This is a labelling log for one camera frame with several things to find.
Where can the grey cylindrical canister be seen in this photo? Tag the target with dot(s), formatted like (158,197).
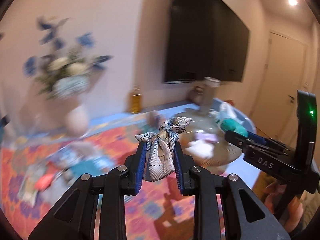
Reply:
(211,86)

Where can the teal soft toy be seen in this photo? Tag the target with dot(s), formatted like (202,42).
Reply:
(230,124)

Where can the white ribbed vase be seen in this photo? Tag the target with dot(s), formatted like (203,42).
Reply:
(77,121)

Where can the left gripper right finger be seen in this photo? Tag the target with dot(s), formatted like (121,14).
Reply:
(193,180)

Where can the white door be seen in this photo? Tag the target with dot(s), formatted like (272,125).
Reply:
(282,77)

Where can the round glass tray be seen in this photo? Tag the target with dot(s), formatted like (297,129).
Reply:
(205,141)

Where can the beige checked cloth bundle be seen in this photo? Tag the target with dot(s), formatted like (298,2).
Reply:
(160,147)

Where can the orange floral table mat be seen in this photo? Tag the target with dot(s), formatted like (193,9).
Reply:
(159,211)

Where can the blue and white flower bouquet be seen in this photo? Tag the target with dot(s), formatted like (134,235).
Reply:
(63,75)

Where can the black wall television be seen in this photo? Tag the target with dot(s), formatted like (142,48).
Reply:
(206,39)

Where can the amber glass bottle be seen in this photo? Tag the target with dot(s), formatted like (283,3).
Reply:
(135,100)

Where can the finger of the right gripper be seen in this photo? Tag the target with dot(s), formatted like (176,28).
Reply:
(241,141)
(268,142)

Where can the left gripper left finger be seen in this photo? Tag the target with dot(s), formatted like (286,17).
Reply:
(124,180)

